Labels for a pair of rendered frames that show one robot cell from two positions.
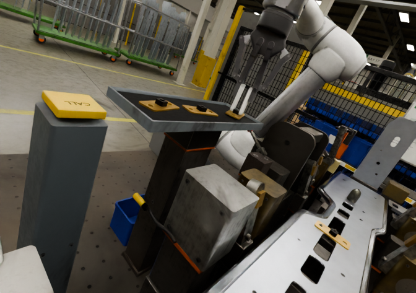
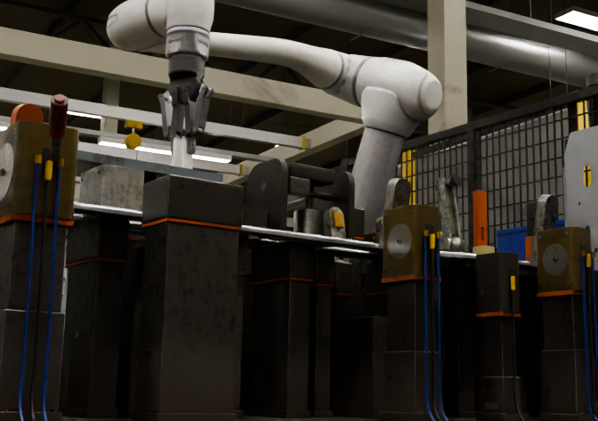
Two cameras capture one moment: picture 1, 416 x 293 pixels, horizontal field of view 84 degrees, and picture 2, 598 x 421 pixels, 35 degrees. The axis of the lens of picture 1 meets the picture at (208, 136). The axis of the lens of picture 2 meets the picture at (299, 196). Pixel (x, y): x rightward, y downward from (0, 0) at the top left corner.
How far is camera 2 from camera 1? 1.51 m
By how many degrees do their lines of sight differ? 37
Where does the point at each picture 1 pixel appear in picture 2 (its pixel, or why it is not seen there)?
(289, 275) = not seen: hidden behind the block
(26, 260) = not seen: outside the picture
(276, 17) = (175, 60)
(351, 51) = (395, 75)
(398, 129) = (579, 154)
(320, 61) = (367, 109)
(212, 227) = (97, 190)
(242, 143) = not seen: hidden behind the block
